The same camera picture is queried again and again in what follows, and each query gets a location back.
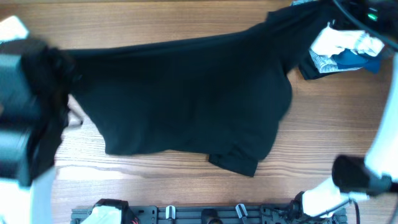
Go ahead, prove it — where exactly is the white printed t-shirt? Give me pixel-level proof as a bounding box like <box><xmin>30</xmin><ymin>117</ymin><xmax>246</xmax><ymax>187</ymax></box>
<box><xmin>310</xmin><ymin>26</ymin><xmax>384</xmax><ymax>57</ymax></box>

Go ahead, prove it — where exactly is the black folded garment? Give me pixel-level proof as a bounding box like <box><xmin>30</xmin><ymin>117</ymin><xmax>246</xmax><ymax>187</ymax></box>
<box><xmin>298</xmin><ymin>55</ymin><xmax>323</xmax><ymax>80</ymax></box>

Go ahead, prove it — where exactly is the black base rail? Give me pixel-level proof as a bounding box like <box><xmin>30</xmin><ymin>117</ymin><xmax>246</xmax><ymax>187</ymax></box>
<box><xmin>70</xmin><ymin>203</ymin><xmax>348</xmax><ymax>224</ymax></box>

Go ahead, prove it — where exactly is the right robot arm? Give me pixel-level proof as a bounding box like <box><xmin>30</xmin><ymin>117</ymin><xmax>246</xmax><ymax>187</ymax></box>
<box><xmin>300</xmin><ymin>1</ymin><xmax>397</xmax><ymax>220</ymax></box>

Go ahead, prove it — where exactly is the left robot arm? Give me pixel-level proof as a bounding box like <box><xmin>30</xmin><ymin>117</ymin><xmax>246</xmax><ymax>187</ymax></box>
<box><xmin>1</xmin><ymin>16</ymin><xmax>75</xmax><ymax>223</ymax></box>

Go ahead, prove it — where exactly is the navy blue garment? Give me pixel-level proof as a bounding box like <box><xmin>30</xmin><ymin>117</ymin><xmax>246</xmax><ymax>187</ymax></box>
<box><xmin>332</xmin><ymin>49</ymin><xmax>381</xmax><ymax>73</ymax></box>

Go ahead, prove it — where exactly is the grey striped garment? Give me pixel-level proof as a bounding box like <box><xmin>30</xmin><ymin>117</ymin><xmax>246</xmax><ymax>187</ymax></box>
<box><xmin>309</xmin><ymin>50</ymin><xmax>340</xmax><ymax>73</ymax></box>

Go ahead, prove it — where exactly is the black t-shirt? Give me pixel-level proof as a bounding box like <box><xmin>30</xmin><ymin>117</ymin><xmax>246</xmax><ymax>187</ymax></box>
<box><xmin>27</xmin><ymin>0</ymin><xmax>340</xmax><ymax>177</ymax></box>

